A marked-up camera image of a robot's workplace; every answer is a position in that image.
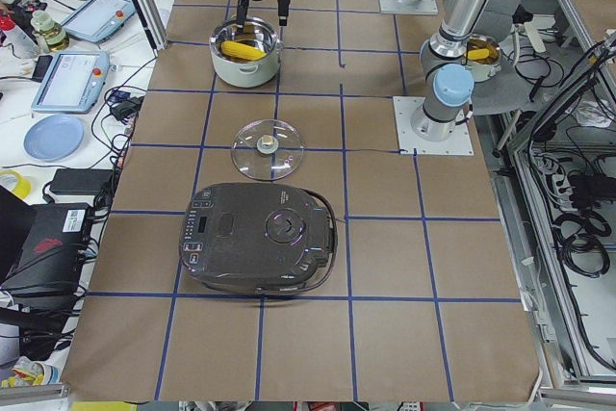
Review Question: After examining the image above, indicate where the teach pendant tablet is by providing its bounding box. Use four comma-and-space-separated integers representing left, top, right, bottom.
61, 0, 136, 43
31, 51, 110, 114

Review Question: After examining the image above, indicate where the blue plate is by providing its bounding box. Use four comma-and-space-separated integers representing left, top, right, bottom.
23, 115, 85, 162

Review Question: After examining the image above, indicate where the yellow tape roll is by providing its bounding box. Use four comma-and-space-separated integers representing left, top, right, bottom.
0, 169, 31, 199

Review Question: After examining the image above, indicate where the black power brick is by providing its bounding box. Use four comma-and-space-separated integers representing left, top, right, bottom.
42, 168, 113, 203

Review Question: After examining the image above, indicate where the black laptop computer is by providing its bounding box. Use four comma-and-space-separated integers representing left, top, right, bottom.
1, 188, 94, 295

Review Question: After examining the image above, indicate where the black rice cooker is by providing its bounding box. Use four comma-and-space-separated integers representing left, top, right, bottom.
179, 183, 338, 295

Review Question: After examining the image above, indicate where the yellow corn cob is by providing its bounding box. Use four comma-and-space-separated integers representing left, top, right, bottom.
220, 40, 267, 62

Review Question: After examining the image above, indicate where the pale green electric pot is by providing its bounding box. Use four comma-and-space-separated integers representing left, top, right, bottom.
210, 17, 282, 89

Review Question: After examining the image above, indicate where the green tea bottle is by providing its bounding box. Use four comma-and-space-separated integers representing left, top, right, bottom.
31, 10, 69, 52

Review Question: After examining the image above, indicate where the bowl with yellow item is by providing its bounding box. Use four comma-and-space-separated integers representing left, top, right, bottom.
464, 35, 501, 83

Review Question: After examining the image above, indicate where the glass pot lid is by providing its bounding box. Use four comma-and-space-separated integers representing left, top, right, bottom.
231, 119, 304, 181

